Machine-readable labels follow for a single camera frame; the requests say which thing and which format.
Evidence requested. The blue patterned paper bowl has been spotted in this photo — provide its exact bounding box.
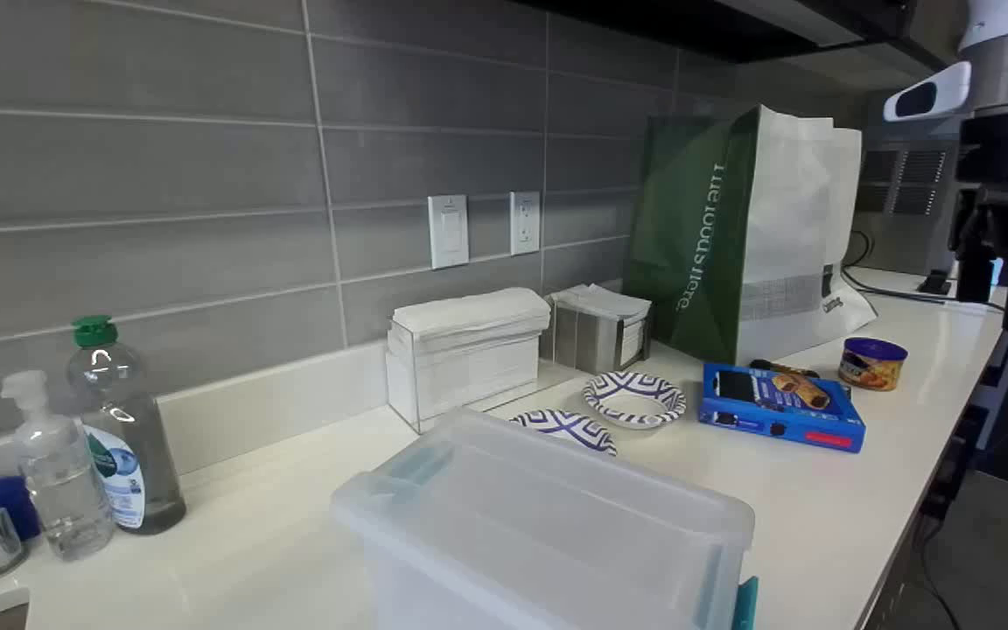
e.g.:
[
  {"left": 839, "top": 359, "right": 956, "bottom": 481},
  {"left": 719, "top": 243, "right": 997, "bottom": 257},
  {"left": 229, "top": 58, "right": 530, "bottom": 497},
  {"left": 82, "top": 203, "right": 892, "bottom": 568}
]
[{"left": 580, "top": 369, "right": 690, "bottom": 433}]

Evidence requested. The blue snack can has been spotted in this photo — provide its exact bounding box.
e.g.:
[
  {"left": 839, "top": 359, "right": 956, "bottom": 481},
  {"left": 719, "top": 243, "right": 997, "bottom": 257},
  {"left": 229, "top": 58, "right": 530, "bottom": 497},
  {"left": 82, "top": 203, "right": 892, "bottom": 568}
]
[{"left": 832, "top": 336, "right": 908, "bottom": 394}]

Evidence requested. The green and white shopping bag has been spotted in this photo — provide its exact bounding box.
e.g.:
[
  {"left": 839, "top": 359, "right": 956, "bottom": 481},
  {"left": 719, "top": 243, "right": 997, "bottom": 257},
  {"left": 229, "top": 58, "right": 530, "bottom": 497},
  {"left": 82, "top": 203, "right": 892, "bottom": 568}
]
[{"left": 620, "top": 100, "right": 881, "bottom": 369}]

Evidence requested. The blue snack box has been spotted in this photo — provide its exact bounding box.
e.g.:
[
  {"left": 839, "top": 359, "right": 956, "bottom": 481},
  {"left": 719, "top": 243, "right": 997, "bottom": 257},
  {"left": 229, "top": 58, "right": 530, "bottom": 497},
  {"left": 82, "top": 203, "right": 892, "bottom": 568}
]
[{"left": 692, "top": 358, "right": 866, "bottom": 454}]

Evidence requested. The clear plastic storage bin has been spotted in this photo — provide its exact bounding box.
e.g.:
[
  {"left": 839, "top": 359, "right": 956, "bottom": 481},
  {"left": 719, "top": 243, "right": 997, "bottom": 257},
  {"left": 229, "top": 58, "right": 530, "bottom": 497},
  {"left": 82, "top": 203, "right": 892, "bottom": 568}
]
[{"left": 327, "top": 408, "right": 761, "bottom": 630}]

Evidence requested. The clear paper towel dispenser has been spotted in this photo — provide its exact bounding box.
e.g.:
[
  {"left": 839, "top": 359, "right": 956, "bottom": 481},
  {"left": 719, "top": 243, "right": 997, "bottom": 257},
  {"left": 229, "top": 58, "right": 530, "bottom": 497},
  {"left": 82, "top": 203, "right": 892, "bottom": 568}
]
[{"left": 381, "top": 282, "right": 552, "bottom": 433}]

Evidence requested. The green capped dish soap bottle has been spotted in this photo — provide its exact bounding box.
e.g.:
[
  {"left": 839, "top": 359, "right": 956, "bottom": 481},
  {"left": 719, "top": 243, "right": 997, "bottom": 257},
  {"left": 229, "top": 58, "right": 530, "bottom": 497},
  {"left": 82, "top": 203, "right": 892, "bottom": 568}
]
[{"left": 62, "top": 311, "right": 188, "bottom": 539}]

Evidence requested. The clear pump bottle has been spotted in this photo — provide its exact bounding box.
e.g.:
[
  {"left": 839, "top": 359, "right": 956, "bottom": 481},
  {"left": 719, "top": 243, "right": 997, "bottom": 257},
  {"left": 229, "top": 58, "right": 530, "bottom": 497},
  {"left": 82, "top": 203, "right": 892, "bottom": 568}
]
[{"left": 0, "top": 369, "right": 117, "bottom": 563}]

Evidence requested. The white wall outlet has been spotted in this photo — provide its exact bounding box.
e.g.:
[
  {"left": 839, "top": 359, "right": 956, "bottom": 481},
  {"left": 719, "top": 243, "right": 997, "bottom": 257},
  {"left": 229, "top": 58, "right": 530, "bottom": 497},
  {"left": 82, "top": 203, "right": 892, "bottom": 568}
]
[
  {"left": 507, "top": 189, "right": 543, "bottom": 260},
  {"left": 423, "top": 192, "right": 471, "bottom": 273}
]

